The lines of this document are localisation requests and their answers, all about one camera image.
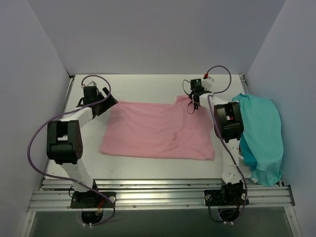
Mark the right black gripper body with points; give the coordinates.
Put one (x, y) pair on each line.
(194, 94)

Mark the pink t shirt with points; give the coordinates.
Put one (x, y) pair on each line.
(154, 130)

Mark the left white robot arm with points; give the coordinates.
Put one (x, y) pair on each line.
(64, 141)

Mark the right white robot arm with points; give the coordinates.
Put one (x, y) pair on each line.
(228, 127)

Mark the teal t shirt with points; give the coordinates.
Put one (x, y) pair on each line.
(261, 141)

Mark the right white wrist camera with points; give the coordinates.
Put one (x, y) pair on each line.
(207, 82)

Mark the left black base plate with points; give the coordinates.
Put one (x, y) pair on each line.
(84, 200)

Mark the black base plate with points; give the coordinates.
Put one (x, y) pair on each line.
(219, 197)
(84, 200)

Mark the aluminium mounting rail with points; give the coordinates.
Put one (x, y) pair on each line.
(156, 194)

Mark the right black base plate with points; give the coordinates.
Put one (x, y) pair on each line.
(219, 197)

